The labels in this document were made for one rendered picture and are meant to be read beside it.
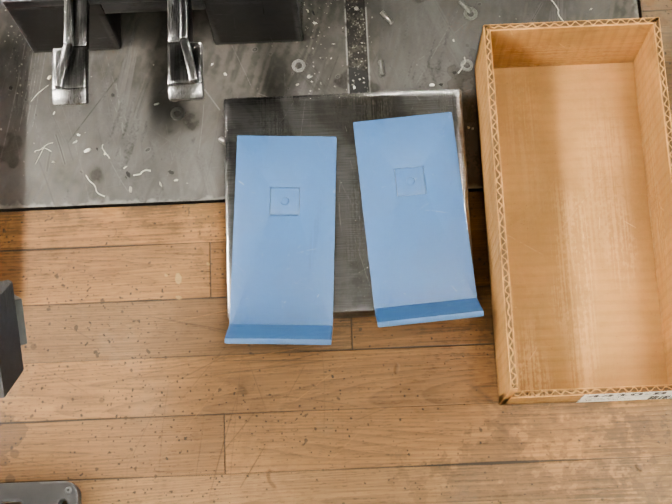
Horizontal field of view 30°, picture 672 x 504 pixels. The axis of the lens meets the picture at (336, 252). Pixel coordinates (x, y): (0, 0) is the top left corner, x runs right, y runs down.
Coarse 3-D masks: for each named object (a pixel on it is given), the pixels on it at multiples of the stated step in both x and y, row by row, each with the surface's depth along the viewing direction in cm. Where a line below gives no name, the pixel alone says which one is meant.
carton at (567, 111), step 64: (512, 64) 91; (576, 64) 91; (640, 64) 89; (512, 128) 90; (576, 128) 90; (640, 128) 90; (512, 192) 89; (576, 192) 89; (640, 192) 89; (512, 256) 88; (576, 256) 88; (640, 256) 88; (512, 320) 80; (576, 320) 86; (640, 320) 86; (512, 384) 79; (576, 384) 85; (640, 384) 85
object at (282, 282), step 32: (256, 160) 88; (288, 160) 88; (320, 160) 88; (256, 192) 87; (320, 192) 87; (256, 224) 87; (288, 224) 87; (320, 224) 87; (256, 256) 86; (288, 256) 86; (320, 256) 86; (256, 288) 86; (288, 288) 86; (320, 288) 85; (256, 320) 85; (288, 320) 85; (320, 320) 85
